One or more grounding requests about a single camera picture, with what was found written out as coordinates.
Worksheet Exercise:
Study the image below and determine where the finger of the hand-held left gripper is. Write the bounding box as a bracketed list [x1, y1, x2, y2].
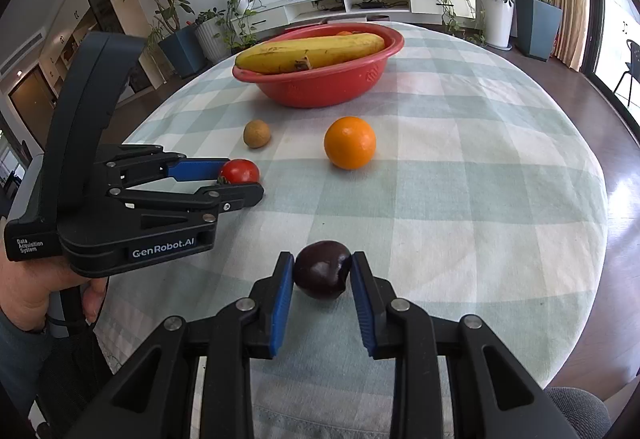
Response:
[106, 183, 265, 221]
[96, 144, 230, 188]

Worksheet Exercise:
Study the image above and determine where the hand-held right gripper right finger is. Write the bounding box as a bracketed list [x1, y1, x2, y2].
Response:
[350, 250, 591, 439]

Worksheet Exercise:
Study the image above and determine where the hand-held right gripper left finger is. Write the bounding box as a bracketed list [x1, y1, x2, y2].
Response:
[80, 251, 296, 439]

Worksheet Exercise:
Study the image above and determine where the red tomato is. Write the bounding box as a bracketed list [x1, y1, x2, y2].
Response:
[218, 158, 261, 186]

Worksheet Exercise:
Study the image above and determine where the dark purple plum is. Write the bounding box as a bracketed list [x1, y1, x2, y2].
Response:
[292, 240, 352, 301]

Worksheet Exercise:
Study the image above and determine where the red plastic bowl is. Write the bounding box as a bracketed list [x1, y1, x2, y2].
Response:
[232, 23, 405, 109]

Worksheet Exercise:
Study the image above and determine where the curved yellow banana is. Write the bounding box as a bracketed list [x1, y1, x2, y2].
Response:
[235, 32, 386, 75]

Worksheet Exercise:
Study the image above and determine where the person's left forearm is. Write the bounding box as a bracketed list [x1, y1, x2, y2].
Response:
[0, 306, 51, 420]

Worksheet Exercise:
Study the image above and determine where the person's left hand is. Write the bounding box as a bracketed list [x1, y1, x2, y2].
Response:
[0, 250, 109, 332]

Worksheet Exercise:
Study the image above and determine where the brown kiwi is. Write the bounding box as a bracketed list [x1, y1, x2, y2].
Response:
[243, 119, 272, 149]

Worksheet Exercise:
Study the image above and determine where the leafy tree in blue pot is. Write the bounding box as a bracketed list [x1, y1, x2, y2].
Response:
[115, 0, 208, 79]

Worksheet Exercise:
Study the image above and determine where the orange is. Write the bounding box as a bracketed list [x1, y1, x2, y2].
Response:
[323, 116, 377, 170]

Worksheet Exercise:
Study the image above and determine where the plant in ribbed white pot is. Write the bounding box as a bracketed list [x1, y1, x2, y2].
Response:
[194, 8, 232, 62]

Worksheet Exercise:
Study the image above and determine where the checked green white tablecloth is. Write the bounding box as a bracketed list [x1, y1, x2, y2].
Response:
[92, 22, 608, 439]

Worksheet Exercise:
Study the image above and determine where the grey fabric seat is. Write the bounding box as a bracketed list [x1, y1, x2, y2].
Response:
[545, 386, 613, 439]

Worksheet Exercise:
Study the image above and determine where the white television console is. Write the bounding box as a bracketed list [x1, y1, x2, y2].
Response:
[239, 0, 478, 27]

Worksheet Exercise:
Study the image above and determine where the bushy plant in white pot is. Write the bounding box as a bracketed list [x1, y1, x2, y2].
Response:
[464, 0, 516, 51]

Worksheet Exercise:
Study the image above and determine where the black balcony chair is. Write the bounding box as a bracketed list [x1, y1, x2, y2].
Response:
[612, 39, 640, 110]

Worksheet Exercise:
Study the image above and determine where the black framed glass door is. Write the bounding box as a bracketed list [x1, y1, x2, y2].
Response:
[582, 0, 640, 120]

